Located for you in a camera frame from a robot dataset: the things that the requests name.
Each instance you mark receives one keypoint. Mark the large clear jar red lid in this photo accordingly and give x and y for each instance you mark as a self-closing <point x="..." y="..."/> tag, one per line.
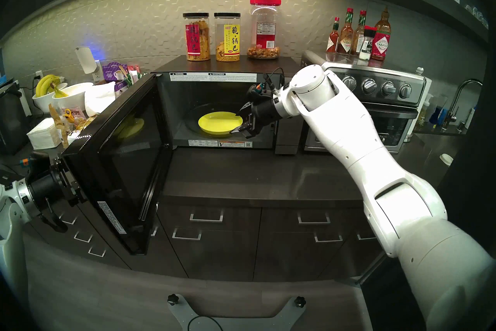
<point x="264" y="31"/>

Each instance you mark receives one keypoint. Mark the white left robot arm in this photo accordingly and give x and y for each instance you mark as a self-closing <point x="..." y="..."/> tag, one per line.
<point x="7" y="256"/>

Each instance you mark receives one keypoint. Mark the snack jar yellow label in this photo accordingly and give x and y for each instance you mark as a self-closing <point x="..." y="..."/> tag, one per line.
<point x="228" y="39"/>

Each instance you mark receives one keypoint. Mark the pink snack bag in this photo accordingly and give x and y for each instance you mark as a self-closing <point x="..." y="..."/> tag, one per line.
<point x="73" y="115"/>

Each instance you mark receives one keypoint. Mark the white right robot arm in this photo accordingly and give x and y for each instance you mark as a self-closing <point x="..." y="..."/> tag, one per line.
<point x="368" y="163"/>

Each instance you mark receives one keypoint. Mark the dark lower drawer cabinet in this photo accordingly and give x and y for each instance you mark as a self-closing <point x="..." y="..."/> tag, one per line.
<point x="232" y="256"/>

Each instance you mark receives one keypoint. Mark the blue tissue box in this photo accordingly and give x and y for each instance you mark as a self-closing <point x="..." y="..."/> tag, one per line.
<point x="3" y="81"/>

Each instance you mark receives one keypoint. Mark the white box of packaged cakes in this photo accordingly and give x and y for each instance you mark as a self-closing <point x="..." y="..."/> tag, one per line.
<point x="83" y="124"/>

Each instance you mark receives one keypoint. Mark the yellow plate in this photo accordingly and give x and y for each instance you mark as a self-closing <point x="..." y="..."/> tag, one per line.
<point x="217" y="122"/>

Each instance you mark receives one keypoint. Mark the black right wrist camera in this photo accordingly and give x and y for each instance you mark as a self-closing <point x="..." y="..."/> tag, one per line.
<point x="257" y="93"/>

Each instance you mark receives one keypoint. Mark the white wall outlet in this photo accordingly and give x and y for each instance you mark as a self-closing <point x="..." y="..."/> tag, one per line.
<point x="38" y="74"/>

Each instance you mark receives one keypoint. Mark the tall Tabasco sauce bottle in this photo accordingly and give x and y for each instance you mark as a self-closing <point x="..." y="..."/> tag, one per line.
<point x="346" y="41"/>

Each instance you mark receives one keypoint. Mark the small white bowl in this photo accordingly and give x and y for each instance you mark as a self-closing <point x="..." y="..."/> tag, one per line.
<point x="40" y="103"/>

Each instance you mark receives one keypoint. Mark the chrome sink faucet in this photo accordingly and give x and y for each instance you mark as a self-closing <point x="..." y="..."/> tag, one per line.
<point x="448" y="120"/>

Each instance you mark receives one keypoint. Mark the silver toaster oven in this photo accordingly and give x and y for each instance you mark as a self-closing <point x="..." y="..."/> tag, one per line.
<point x="395" y="101"/>

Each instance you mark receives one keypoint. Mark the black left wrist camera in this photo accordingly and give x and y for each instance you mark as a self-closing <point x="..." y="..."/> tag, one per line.
<point x="38" y="163"/>

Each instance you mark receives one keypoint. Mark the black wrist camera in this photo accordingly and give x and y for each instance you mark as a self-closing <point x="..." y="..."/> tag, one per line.
<point x="38" y="163"/>
<point x="257" y="93"/>

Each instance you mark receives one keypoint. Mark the slim green-neck sauce bottle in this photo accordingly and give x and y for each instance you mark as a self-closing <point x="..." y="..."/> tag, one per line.
<point x="358" y="37"/>

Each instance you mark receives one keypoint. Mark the white plug-in wall device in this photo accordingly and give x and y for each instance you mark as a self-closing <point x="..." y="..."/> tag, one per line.
<point x="84" y="60"/>

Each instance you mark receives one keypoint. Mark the small red Tabasco bottle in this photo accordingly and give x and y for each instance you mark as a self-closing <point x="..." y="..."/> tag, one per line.
<point x="332" y="43"/>

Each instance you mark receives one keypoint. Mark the clear soap bottle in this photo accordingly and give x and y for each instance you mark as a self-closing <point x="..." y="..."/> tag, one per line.
<point x="423" y="115"/>

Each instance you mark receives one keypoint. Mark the pepper shaker red cap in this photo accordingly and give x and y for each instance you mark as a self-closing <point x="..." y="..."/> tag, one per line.
<point x="366" y="47"/>

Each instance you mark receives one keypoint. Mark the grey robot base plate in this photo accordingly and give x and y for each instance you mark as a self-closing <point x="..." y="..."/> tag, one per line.
<point x="182" y="314"/>

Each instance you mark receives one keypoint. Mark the black base knob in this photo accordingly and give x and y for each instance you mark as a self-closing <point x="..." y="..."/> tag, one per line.
<point x="299" y="301"/>
<point x="172" y="299"/>

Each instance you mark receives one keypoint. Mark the snack jar red label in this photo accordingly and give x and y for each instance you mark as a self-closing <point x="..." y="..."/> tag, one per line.
<point x="195" y="39"/>

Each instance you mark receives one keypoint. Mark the brown paper packet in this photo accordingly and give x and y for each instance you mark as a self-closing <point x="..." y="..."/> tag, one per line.
<point x="58" y="124"/>

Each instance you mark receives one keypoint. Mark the white napkin stack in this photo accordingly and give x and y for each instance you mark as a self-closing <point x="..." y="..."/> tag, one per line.
<point x="42" y="134"/>

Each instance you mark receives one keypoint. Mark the purple snack packet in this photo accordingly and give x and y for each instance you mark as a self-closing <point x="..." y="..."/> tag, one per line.
<point x="112" y="71"/>

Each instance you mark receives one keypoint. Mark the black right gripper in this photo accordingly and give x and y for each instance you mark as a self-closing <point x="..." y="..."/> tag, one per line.
<point x="263" y="115"/>

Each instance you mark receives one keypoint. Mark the white stick packets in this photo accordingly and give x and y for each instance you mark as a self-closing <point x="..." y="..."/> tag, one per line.
<point x="133" y="74"/>

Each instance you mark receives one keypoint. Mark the small white round lid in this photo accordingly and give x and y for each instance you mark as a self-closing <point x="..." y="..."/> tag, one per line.
<point x="446" y="159"/>

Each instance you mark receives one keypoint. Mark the black glass microwave door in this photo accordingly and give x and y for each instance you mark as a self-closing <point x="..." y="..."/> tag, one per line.
<point x="124" y="163"/>

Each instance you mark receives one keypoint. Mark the large white bowl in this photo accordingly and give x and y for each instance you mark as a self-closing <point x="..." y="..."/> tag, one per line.
<point x="75" y="95"/>

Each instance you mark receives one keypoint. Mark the large Tabasco bottle diamond label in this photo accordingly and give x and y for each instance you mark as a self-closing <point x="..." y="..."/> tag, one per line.
<point x="381" y="43"/>

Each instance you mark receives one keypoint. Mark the yellow banana bunch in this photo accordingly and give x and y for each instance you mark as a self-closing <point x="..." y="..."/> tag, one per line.
<point x="44" y="84"/>

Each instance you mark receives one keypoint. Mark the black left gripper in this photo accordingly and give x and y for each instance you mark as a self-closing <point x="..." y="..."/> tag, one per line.
<point x="46" y="186"/>

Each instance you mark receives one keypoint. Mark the white plastic bottle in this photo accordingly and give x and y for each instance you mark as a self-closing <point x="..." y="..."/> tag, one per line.
<point x="469" y="119"/>

